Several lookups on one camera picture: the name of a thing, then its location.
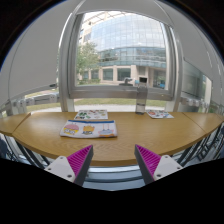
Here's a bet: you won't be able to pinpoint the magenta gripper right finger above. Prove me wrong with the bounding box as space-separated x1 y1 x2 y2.
134 145 182 185

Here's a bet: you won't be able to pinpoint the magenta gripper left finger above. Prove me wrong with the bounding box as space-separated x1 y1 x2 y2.
45 145 93 186

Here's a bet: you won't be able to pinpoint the colourful sticker sheet right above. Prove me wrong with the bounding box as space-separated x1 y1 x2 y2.
146 110 172 119

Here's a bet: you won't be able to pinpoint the colourful sticker sheet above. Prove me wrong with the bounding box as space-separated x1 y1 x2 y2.
75 110 108 120
146 110 172 119

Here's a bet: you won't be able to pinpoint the colourful sticker sheet left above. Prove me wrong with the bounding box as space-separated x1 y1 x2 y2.
75 110 108 120

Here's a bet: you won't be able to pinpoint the black table legs right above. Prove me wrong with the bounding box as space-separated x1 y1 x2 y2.
177 125 224 167

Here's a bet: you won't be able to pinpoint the black table legs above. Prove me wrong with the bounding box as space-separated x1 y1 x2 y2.
0 134 50 169
177 125 224 167

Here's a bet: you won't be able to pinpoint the black table legs left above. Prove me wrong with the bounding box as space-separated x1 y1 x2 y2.
0 134 50 169

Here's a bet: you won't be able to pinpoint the clear plastic water bottle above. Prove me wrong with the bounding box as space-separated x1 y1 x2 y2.
135 84 148 115

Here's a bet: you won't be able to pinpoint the white window frame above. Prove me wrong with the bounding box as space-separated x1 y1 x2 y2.
58 9 179 111

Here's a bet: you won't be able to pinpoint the white wall cable trunking right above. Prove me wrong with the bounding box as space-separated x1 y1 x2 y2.
180 97 224 115

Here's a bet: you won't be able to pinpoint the white wall cable trunking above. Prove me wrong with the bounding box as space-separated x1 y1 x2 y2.
0 92 59 117
180 97 224 115

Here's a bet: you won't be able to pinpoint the white wall cable trunking left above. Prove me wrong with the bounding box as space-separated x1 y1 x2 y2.
0 92 59 117

